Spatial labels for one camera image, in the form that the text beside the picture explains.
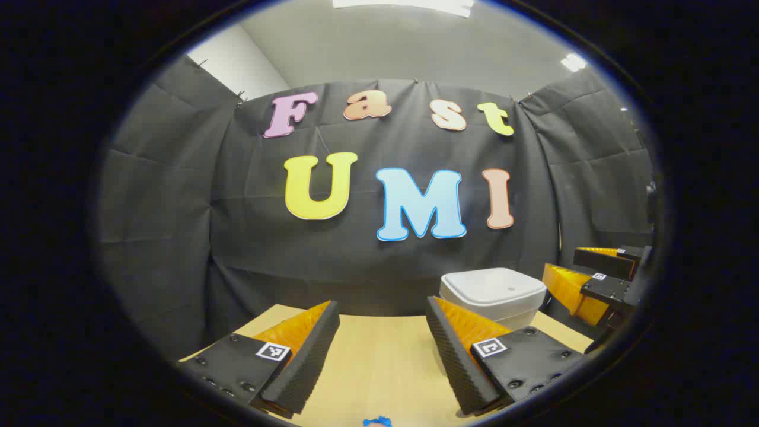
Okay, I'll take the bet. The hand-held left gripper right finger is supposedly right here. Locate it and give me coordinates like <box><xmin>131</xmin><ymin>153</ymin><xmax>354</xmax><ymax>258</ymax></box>
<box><xmin>425</xmin><ymin>295</ymin><xmax>591</xmax><ymax>416</ymax></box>

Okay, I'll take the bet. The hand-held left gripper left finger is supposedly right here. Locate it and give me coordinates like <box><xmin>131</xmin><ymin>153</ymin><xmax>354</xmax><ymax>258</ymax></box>
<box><xmin>178</xmin><ymin>299</ymin><xmax>342</xmax><ymax>419</ymax></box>

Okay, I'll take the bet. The white desktop garbage bin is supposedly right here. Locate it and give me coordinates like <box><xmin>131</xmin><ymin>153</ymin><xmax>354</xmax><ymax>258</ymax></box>
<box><xmin>436</xmin><ymin>267</ymin><xmax>547</xmax><ymax>375</ymax></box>

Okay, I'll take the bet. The wooden desktop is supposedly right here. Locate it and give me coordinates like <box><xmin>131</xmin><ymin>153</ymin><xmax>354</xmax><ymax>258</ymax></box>
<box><xmin>178</xmin><ymin>304</ymin><xmax>594</xmax><ymax>427</ymax></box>

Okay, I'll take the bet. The black backdrop cloth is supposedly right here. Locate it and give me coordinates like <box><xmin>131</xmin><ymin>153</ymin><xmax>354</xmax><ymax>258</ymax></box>
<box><xmin>98</xmin><ymin>56</ymin><xmax>656</xmax><ymax>362</ymax></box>

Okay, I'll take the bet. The long ceiling light panel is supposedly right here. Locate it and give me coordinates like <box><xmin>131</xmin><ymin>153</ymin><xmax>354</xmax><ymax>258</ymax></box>
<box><xmin>332</xmin><ymin>0</ymin><xmax>475</xmax><ymax>17</ymax></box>

